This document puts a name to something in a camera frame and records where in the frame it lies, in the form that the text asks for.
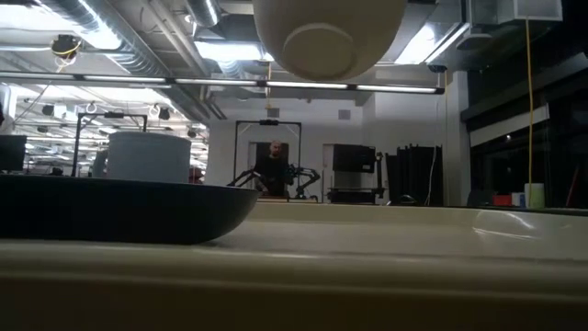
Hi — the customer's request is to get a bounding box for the ceiling cable reel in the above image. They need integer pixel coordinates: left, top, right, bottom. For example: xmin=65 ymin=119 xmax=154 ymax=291
xmin=49 ymin=33 xmax=85 ymax=60

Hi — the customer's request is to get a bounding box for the black partition screen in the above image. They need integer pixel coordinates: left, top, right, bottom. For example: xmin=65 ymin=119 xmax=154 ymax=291
xmin=385 ymin=144 xmax=445 ymax=207

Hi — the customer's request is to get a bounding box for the cream plastic serving tray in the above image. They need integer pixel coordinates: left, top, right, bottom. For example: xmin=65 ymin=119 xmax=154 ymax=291
xmin=0 ymin=201 xmax=588 ymax=331

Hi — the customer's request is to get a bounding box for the long ceiling light bar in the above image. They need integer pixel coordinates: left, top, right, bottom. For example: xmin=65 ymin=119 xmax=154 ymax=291
xmin=0 ymin=71 xmax=446 ymax=96

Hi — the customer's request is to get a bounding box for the black robot station frame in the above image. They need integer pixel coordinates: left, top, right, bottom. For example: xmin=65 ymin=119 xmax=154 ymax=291
xmin=71 ymin=111 xmax=149 ymax=178
xmin=233 ymin=120 xmax=303 ymax=202

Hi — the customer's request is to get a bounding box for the blue cup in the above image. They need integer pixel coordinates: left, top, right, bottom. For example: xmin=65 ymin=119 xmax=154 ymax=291
xmin=106 ymin=131 xmax=193 ymax=185

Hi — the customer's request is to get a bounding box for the smooth silver ventilation duct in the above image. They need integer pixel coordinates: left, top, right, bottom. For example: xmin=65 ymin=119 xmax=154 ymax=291
xmin=184 ymin=0 xmax=222 ymax=28

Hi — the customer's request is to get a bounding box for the person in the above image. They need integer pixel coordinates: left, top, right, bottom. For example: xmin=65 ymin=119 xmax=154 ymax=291
xmin=255 ymin=140 xmax=291 ymax=199

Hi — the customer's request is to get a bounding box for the dark teal plate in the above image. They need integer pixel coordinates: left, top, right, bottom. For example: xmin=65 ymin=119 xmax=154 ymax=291
xmin=0 ymin=174 xmax=260 ymax=246

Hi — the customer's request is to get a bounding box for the light green cylindrical container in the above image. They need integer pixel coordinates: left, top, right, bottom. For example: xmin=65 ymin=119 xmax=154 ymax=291
xmin=524 ymin=182 xmax=547 ymax=210

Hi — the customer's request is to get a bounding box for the white ceramic bowl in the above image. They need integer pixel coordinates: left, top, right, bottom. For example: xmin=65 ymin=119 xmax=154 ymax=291
xmin=252 ymin=0 xmax=409 ymax=83

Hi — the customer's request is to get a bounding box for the black monitor on cart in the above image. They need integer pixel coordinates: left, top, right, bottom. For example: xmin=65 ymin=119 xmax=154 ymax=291
xmin=326 ymin=143 xmax=387 ymax=204

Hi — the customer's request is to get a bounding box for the black computer monitor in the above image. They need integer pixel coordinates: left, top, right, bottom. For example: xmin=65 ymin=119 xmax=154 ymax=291
xmin=0 ymin=134 xmax=28 ymax=172

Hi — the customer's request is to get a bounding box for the ribbed silver ventilation duct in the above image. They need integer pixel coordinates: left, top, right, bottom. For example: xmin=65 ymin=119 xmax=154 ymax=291
xmin=39 ymin=0 xmax=175 ymax=78

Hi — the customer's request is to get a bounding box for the yellow power cable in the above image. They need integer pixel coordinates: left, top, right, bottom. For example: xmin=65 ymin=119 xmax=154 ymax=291
xmin=525 ymin=17 xmax=535 ymax=185

